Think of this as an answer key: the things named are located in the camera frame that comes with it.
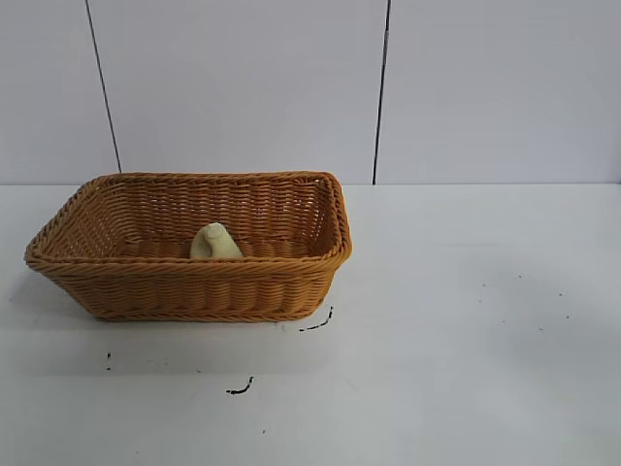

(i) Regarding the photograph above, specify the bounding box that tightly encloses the pale yellow egg yolk pastry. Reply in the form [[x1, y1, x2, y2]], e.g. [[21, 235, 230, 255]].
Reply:
[[189, 221, 244, 261]]

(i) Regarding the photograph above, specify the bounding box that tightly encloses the woven wicker rectangular basket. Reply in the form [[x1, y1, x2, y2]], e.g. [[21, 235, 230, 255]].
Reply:
[[24, 169, 354, 323]]

